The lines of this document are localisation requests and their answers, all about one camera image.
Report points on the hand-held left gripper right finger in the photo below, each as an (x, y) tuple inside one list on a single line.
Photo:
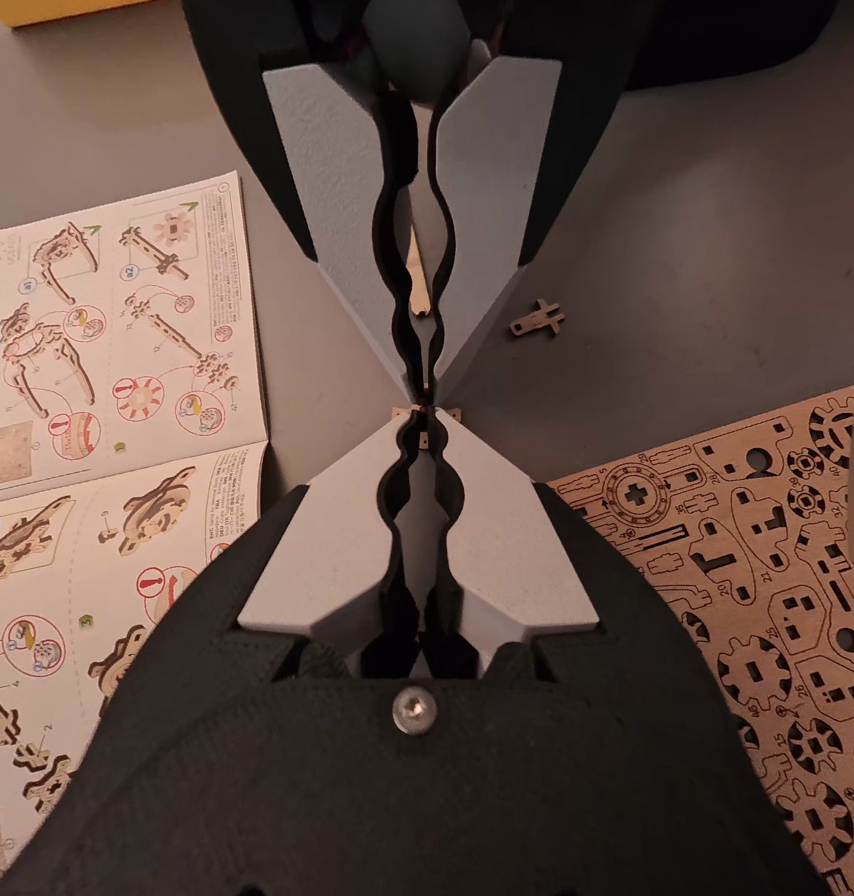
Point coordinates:
[(518, 560)]

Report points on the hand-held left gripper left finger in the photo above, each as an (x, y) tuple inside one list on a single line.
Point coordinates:
[(315, 560)]

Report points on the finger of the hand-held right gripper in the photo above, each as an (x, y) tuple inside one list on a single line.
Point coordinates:
[(497, 175), (329, 175)]

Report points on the long wooden axle part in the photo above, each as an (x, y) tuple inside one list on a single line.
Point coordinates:
[(418, 280)]

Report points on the small wooden key-shaped part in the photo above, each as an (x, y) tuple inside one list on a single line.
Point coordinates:
[(535, 320)]

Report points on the small wooden cross part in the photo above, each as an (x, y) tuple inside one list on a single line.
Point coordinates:
[(453, 414)]

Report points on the laser-cut wooden parts sheet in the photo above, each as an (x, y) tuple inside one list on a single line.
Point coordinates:
[(734, 560)]

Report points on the yellow plastic bin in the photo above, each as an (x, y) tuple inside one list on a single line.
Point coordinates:
[(84, 10)]

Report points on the open instruction booklet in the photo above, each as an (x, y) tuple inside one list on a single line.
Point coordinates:
[(119, 434)]

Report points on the black cushion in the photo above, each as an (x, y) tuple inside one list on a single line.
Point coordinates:
[(734, 35)]

